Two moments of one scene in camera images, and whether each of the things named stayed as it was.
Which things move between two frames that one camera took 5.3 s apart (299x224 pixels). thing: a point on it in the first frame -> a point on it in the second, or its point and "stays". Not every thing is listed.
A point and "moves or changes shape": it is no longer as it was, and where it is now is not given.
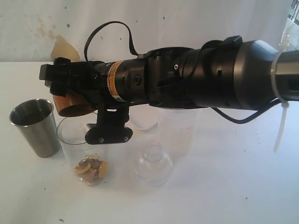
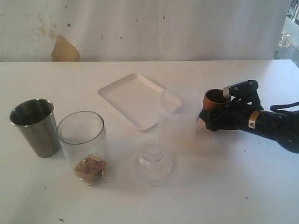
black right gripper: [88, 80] -> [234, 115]
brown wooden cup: [74, 103] moves or changes shape
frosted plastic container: [177, 131] stays
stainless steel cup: [35, 120] stays
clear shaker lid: [153, 167] stays
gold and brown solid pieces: [92, 168] stays
